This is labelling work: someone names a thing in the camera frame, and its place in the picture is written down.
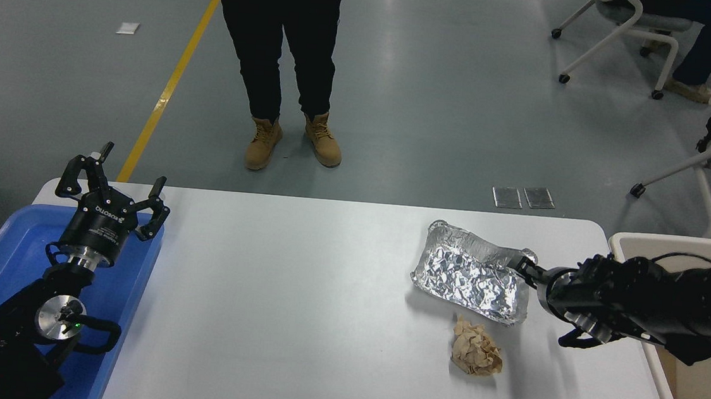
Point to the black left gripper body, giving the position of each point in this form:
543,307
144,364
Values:
101,224

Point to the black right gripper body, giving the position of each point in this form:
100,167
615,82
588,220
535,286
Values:
560,295

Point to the silver foil plate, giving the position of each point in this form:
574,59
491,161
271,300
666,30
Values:
470,275

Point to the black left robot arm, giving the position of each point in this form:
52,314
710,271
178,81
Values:
1,349

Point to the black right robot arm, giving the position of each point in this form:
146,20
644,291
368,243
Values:
690,302

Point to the silver floor plate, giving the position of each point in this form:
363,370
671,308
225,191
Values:
539,199
507,197

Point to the crumpled tan paper ball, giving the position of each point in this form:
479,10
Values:
476,348

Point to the blue plastic tray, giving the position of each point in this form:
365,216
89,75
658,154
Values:
2,248

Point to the white paper scrap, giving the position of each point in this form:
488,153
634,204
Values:
128,28

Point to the white wheeled chair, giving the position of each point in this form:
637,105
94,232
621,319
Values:
623,21

